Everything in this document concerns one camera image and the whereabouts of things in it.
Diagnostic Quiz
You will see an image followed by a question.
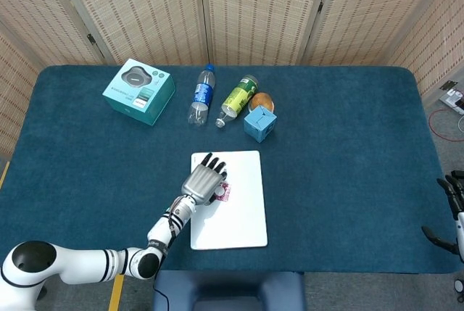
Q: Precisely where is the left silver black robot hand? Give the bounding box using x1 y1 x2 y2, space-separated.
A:
180 152 229 207

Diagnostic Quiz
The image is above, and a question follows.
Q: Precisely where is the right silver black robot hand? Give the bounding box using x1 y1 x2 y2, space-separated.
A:
420 175 464 258

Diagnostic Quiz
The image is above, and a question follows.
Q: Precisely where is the pink patterned card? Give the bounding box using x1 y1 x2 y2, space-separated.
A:
212 181 233 204

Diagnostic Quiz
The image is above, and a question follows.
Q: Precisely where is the blue padded robot base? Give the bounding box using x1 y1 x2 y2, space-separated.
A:
152 270 307 311

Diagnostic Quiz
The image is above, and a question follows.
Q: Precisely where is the white rectangular board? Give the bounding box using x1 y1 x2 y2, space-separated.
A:
189 149 269 252

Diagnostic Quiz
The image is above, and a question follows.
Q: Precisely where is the blue label water bottle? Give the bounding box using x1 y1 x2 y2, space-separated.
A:
186 63 217 127

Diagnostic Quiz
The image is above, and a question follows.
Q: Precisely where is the green label plastic bottle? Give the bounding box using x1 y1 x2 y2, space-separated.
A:
215 74 260 129

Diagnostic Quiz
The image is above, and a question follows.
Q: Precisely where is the small blue carton box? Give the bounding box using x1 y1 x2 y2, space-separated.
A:
243 104 278 144

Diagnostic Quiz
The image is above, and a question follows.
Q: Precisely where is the teal speaker packaging box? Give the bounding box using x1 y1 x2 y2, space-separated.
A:
101 58 177 127

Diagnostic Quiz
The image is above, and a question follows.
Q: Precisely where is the white power strip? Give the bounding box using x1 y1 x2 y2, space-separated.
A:
439 87 464 115

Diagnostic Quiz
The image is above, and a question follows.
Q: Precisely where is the blue felt table cover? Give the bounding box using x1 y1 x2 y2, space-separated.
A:
0 65 456 275

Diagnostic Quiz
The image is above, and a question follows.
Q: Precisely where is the bamboo folding screen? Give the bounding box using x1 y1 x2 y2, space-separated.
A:
0 0 464 159

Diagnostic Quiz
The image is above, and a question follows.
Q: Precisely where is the red cable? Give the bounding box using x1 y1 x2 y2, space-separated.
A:
428 107 464 143

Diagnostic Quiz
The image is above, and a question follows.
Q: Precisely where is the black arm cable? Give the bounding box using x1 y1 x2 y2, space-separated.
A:
152 273 173 311

